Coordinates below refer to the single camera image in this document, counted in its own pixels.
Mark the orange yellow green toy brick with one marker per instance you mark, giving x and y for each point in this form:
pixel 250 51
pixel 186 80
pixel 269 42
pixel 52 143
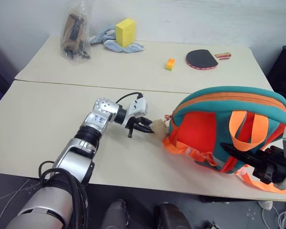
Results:
pixel 170 65

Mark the light blue towel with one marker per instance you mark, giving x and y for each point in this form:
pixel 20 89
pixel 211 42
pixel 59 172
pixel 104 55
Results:
pixel 131 47

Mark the black table tennis paddle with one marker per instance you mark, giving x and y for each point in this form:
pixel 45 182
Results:
pixel 201 59

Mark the black case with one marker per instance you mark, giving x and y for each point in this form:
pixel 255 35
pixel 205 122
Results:
pixel 283 71

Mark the beige fluffy zipper pompom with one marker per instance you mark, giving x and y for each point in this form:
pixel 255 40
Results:
pixel 158 130

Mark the dark rounded shape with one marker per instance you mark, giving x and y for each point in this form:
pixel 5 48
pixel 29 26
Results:
pixel 171 217
pixel 115 214

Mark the white shoe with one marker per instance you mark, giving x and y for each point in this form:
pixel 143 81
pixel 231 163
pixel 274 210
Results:
pixel 265 205

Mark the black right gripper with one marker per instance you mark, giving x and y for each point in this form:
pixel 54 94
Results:
pixel 271 164

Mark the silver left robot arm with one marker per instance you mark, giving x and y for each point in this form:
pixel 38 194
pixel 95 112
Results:
pixel 71 157

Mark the clear plastic bag with parts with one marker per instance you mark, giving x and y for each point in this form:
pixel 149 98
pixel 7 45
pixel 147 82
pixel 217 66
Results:
pixel 74 35

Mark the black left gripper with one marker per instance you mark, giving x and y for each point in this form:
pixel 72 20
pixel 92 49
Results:
pixel 131 125

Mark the orange and teal backpack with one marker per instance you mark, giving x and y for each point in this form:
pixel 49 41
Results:
pixel 197 128

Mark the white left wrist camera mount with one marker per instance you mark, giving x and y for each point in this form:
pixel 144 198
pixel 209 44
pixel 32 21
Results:
pixel 139 107

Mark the yellow box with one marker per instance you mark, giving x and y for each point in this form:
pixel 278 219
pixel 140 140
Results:
pixel 125 32

